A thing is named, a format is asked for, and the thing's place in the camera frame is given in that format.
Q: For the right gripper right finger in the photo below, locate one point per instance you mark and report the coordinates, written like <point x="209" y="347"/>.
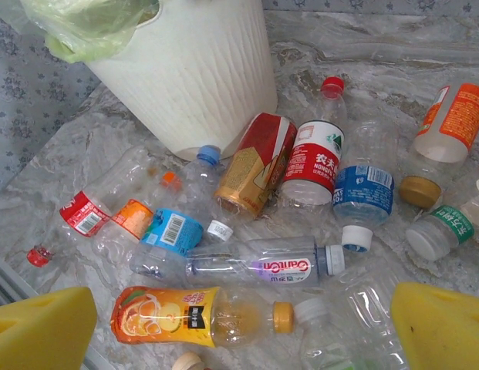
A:
<point x="443" y="331"/>

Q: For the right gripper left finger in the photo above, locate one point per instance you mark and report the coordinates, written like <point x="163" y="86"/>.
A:
<point x="38" y="331"/>

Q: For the clear ribbed bottle white cap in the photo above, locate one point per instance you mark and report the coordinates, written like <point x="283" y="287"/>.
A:
<point x="339" y="331"/>

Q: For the green label bottle white cap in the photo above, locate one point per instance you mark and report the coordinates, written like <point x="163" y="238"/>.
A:
<point x="451" y="225"/>

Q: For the orange juice bottle yellow cap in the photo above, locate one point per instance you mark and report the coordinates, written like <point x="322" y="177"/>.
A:
<point x="162" y="316"/>

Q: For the clear bottle orange label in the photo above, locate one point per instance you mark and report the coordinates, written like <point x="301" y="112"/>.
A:
<point x="131" y="217"/>

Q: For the blue label bottle white cap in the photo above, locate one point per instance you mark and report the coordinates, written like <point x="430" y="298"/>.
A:
<point x="362" y="192"/>

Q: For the clear bottle blue cap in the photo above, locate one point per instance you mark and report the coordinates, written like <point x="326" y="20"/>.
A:
<point x="171" y="231"/>

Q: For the clear bottle purple red label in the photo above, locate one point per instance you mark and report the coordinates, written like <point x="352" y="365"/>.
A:
<point x="277" y="266"/>

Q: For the orange label bottle gold cap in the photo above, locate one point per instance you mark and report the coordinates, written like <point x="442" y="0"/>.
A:
<point x="451" y="119"/>

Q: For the red white label water bottle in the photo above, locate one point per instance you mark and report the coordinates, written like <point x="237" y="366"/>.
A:
<point x="312" y="162"/>

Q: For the brown red bottle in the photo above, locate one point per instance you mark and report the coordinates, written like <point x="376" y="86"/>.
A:
<point x="254" y="165"/>

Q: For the white ribbed plastic bin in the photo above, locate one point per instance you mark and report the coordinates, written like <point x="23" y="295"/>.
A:
<point x="193" y="85"/>

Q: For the pale green bin liner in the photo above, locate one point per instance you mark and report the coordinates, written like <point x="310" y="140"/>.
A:
<point x="81" y="27"/>

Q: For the clear bottle red cola label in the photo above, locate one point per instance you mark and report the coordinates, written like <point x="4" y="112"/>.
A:
<point x="85" y="216"/>

